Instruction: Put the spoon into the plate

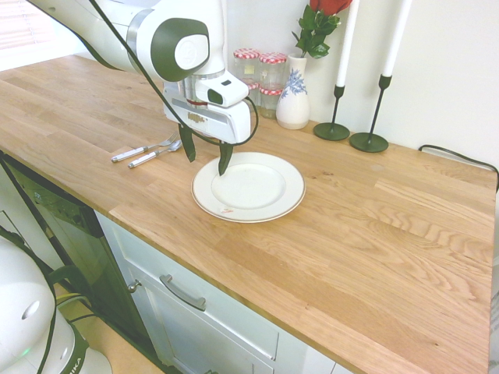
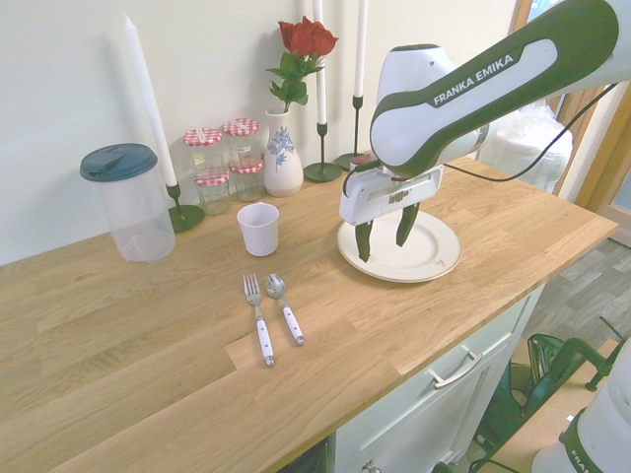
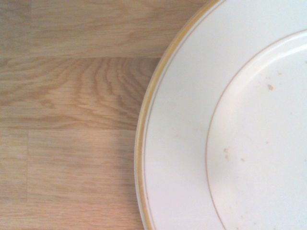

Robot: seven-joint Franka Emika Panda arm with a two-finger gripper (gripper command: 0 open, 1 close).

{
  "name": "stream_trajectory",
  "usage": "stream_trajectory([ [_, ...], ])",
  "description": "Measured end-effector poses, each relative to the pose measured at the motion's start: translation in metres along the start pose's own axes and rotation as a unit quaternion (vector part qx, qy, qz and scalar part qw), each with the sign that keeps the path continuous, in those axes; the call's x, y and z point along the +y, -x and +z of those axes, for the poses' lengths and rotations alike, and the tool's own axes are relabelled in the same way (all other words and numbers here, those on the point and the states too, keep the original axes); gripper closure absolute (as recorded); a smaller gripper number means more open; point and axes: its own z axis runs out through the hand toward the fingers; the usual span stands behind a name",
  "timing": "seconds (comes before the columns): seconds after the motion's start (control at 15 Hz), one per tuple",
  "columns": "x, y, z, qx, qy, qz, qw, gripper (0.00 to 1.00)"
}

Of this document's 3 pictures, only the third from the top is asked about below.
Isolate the white plate with gold rim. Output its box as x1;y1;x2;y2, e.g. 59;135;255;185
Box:
134;0;307;230

